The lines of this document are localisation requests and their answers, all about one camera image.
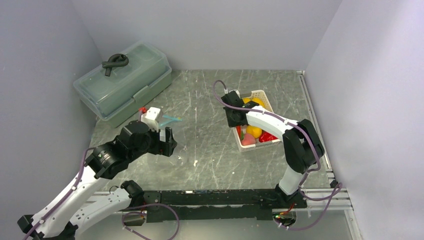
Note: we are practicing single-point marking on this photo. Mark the white perforated plastic basket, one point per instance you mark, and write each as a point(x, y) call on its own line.
point(262, 95)

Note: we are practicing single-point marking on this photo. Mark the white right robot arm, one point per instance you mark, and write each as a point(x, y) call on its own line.
point(302, 145)

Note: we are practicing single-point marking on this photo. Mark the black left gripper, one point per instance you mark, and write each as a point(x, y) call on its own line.
point(166, 147)

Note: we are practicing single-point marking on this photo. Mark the aluminium frame rail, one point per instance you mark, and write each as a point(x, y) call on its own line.
point(341, 201)

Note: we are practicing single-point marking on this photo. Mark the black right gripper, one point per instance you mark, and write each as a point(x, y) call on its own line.
point(231, 123)

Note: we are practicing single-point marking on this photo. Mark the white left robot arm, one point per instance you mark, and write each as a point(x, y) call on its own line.
point(64, 216)

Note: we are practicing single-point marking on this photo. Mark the red toy pepper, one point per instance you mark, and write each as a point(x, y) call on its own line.
point(266, 137)

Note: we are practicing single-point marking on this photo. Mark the pink toy peach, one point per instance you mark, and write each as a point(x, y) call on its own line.
point(248, 139)

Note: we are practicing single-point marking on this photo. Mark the clear zip top bag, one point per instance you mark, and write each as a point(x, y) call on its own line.
point(165, 120)

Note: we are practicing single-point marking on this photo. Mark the orange toy carrot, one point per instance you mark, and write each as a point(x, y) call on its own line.
point(239, 131)

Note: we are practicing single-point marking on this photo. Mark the yellow toy lemon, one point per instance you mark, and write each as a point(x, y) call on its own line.
point(246, 100)

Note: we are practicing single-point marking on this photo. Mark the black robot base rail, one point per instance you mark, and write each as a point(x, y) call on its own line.
point(259, 204)

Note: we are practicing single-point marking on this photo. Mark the green lidded storage box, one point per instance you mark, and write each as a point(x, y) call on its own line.
point(117, 97)

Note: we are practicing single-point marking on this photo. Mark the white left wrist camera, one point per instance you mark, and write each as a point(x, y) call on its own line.
point(151, 118)

